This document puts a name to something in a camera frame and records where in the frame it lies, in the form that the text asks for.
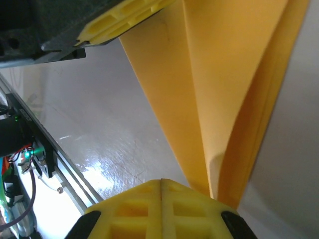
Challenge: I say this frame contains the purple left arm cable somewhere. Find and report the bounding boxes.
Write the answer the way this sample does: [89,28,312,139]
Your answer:
[0,169,37,230]

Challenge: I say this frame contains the orange paper sheet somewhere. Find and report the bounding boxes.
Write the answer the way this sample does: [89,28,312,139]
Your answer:
[119,0,310,215]

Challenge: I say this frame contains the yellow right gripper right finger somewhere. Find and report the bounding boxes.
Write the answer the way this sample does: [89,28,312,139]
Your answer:
[161,178,257,239]

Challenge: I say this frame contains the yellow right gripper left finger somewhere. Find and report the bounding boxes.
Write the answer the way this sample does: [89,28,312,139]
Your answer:
[64,179,162,239]

